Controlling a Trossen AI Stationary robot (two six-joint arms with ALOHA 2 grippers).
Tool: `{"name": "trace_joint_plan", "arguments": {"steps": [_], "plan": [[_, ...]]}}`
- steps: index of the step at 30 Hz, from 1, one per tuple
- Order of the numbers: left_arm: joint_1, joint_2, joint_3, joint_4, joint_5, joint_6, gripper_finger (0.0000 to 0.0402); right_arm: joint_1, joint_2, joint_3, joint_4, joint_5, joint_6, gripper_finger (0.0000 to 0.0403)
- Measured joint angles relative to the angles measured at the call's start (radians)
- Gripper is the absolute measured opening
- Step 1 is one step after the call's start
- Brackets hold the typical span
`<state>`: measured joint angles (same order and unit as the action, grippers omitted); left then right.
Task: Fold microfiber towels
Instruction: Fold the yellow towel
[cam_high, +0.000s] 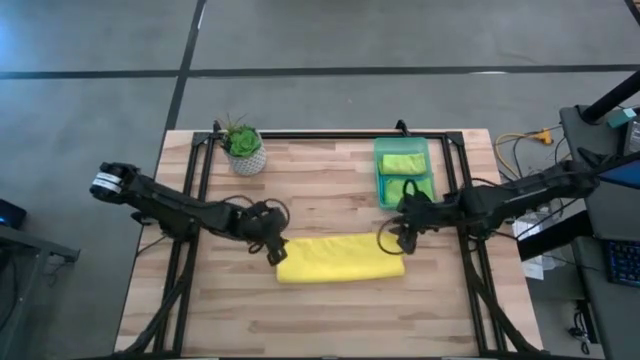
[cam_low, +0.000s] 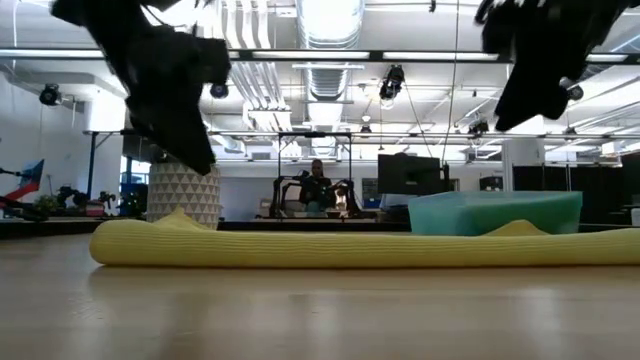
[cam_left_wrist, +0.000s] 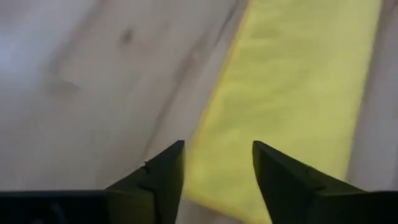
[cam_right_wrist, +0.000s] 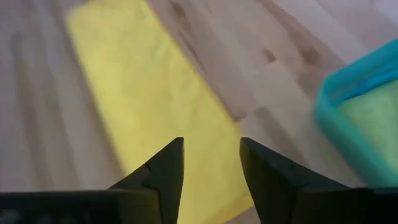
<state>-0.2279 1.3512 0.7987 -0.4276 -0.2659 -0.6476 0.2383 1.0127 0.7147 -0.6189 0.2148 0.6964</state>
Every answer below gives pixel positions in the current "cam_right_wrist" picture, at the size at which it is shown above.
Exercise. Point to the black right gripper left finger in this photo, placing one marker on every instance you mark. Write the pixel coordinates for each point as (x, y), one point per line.
(164, 174)

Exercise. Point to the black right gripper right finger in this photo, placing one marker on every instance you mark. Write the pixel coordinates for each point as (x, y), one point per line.
(273, 180)

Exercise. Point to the yellow microfiber towel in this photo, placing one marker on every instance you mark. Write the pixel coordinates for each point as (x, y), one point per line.
(155, 93)

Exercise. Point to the lime green microfiber towel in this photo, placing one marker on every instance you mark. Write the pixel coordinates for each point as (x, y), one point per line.
(376, 124)

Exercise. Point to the translucent teal plastic bin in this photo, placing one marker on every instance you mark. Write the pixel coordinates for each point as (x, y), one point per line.
(342, 130)

